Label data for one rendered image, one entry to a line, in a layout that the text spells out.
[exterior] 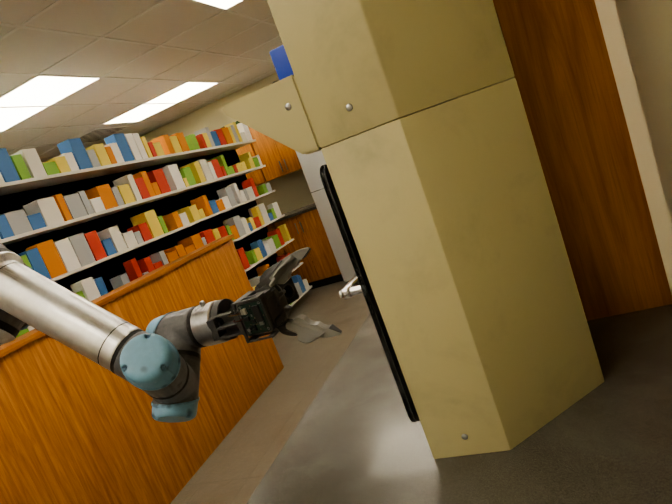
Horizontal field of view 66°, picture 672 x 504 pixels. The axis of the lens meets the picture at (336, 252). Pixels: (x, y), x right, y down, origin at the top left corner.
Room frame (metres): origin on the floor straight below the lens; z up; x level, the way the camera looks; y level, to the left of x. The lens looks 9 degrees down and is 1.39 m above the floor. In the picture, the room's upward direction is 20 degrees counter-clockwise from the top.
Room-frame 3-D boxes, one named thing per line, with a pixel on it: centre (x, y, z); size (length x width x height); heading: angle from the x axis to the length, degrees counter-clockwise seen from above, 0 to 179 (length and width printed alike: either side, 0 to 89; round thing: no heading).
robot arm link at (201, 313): (0.90, 0.24, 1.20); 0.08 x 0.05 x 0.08; 157
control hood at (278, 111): (0.86, -0.04, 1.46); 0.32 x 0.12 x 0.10; 157
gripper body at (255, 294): (0.86, 0.17, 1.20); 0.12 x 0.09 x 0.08; 67
